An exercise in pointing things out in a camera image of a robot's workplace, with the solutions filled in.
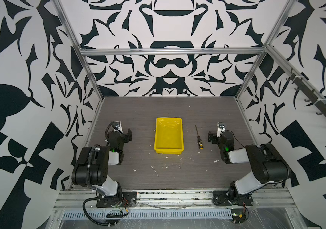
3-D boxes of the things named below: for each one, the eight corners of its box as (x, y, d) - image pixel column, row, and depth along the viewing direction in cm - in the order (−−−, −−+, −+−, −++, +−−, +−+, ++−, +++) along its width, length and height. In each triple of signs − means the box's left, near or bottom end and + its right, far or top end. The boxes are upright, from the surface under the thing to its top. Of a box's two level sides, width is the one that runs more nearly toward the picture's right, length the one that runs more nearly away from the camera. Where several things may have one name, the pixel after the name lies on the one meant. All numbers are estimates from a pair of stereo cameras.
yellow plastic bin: (154, 154, 92) (154, 149, 86) (155, 123, 107) (155, 117, 101) (183, 154, 92) (185, 149, 86) (180, 123, 107) (181, 117, 101)
